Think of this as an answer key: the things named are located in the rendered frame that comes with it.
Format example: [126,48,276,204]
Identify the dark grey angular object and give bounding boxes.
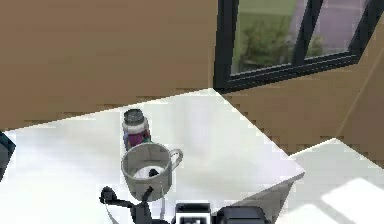
[0,130,17,183]

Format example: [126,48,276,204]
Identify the purple bottle with grey lid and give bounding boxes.
[121,108,152,152]

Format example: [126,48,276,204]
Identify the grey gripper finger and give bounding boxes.
[141,168,161,204]
[98,185,135,210]

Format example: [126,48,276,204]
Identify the grey mug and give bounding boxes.
[120,141,185,203]

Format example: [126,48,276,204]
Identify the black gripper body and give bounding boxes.
[130,201,172,224]

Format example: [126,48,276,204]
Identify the black framed window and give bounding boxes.
[212,0,384,95]

